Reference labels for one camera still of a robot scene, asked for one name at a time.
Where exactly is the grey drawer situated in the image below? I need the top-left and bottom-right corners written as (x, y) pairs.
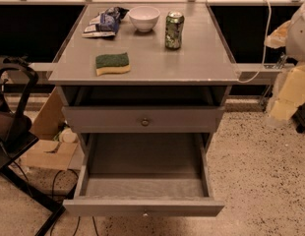
top-left (64, 133), bottom-right (224, 216)
top-left (62, 106), bottom-right (224, 133)

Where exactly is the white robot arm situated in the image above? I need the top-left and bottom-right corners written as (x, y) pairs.
top-left (265, 1), bottom-right (305, 126)

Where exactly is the grey top drawer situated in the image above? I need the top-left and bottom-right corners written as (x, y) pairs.
top-left (62, 106), bottom-right (224, 133)

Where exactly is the grey drawer cabinet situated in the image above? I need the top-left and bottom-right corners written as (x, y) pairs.
top-left (47, 2), bottom-right (241, 202)

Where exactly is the green yellow sponge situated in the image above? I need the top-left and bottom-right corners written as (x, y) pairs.
top-left (95, 53), bottom-right (131, 76)

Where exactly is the white plastic roll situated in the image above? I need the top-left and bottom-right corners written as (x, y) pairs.
top-left (59, 128), bottom-right (78, 144)

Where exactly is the green soda can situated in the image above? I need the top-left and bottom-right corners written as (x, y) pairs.
top-left (165, 11), bottom-right (185, 49)

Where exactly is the white ceramic bowl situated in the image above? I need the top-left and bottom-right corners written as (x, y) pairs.
top-left (128, 6), bottom-right (160, 32)

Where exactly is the blue chip bag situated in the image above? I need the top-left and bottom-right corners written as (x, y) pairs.
top-left (82, 7), bottom-right (129, 38)

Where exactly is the cardboard box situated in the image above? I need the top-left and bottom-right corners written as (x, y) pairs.
top-left (21, 88), bottom-right (78, 170)

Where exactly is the metal clamp rod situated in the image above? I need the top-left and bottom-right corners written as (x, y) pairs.
top-left (259, 53), bottom-right (287, 109)

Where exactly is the black chair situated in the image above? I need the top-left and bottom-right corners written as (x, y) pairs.
top-left (0, 56), bottom-right (65, 236)

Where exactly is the dark cabinet at right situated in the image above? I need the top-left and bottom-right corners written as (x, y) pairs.
top-left (295, 103), bottom-right (305, 133)

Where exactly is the black floor cable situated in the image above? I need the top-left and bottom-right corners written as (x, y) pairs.
top-left (48, 168), bottom-right (100, 236)

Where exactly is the grey horizontal rail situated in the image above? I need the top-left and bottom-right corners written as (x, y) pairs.
top-left (30, 63), bottom-right (294, 86)

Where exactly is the white cable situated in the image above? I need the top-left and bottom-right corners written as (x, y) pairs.
top-left (236, 0), bottom-right (273, 85)

